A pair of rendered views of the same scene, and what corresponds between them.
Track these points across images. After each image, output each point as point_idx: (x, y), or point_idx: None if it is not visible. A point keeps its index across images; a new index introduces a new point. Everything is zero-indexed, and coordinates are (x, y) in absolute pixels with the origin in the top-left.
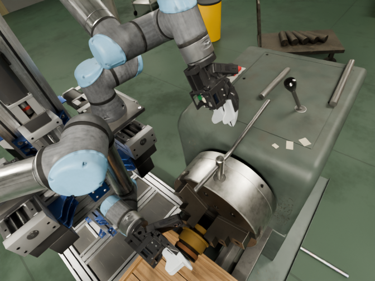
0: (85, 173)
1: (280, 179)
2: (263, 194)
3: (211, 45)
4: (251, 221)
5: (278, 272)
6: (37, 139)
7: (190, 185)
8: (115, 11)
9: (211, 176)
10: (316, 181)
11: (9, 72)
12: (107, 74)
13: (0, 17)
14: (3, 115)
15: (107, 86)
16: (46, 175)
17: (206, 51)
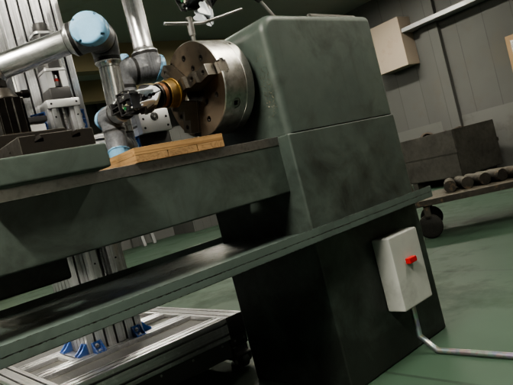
0: (93, 18)
1: (246, 39)
2: (229, 46)
3: None
4: (211, 49)
5: None
6: (55, 106)
7: (174, 64)
8: (144, 19)
9: (179, 23)
10: (266, 23)
11: None
12: (130, 62)
13: (62, 24)
14: (34, 89)
15: (128, 72)
16: (69, 24)
17: None
